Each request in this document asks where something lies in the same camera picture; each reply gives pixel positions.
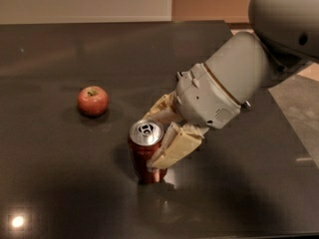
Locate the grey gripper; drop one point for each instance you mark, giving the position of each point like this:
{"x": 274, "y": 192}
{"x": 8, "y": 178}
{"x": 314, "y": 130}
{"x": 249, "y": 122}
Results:
{"x": 206, "y": 95}

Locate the red coke can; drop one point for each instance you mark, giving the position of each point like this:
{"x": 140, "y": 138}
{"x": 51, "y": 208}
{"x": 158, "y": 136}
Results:
{"x": 144, "y": 139}

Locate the red apple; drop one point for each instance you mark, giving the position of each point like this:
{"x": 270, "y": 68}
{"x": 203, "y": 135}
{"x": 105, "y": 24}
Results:
{"x": 93, "y": 101}

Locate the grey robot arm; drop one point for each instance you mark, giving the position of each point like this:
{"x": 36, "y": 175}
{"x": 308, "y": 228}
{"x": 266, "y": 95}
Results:
{"x": 283, "y": 41}

